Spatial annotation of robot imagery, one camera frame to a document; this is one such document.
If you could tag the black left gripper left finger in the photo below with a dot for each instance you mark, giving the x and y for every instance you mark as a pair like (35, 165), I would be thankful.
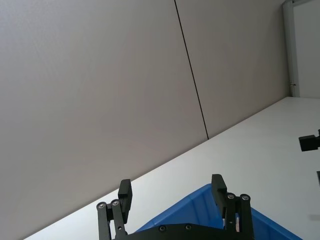
(125, 200)

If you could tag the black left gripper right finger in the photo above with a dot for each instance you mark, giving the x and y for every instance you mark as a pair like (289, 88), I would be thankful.
(218, 192)

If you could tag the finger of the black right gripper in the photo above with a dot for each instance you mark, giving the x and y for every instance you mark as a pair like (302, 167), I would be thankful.
(310, 143)
(318, 178)

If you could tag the blue plastic bin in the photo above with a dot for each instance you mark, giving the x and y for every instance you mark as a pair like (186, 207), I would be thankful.
(195, 210)

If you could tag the small white piece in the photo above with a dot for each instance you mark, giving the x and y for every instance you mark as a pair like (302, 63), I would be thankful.
(237, 224)

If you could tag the pale grey door frame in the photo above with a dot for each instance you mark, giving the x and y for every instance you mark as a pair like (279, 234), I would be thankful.
(288, 50)

